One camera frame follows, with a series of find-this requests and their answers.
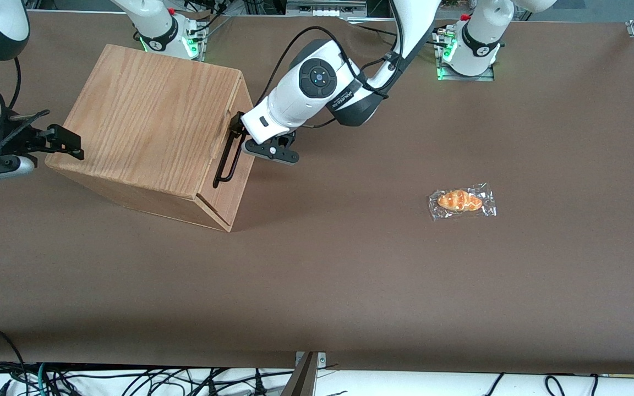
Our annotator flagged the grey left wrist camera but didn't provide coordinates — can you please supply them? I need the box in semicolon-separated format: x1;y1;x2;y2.
243;132;300;166

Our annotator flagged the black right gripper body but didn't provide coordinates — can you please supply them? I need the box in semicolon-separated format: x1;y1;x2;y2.
0;117;49;168

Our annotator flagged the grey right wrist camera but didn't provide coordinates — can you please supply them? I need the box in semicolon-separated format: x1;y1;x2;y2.
0;156;36;184

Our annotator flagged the wooden drawer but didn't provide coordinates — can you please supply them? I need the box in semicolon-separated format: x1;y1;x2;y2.
196;70;255;223

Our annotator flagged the grey equipment box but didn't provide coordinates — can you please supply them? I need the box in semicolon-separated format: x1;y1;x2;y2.
286;0;370;17

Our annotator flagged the bread roll in clear wrapper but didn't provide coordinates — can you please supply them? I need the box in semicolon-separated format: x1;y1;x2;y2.
427;183;498;222

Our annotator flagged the metal base plate left arm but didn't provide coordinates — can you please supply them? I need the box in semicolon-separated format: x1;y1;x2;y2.
434;25;496;82

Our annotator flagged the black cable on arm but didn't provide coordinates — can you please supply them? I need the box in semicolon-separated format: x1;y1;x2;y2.
9;57;22;109
266;26;406;111

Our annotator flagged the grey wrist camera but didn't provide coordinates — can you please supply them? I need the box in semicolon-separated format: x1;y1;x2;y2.
243;132;300;166
0;156;36;184

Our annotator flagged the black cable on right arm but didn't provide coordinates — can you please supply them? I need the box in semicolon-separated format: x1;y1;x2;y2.
9;57;22;109

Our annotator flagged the metal table edge bracket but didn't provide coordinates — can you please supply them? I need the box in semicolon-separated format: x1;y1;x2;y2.
281;351;327;396

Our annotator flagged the wooden drawer cabinet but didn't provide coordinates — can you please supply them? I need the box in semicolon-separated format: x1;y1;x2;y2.
45;44;256;233

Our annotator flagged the black metal drawer handle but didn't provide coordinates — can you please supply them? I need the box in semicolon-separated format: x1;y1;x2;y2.
212;131;244;189

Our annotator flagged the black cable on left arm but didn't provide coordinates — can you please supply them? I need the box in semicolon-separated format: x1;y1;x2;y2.
266;26;406;111

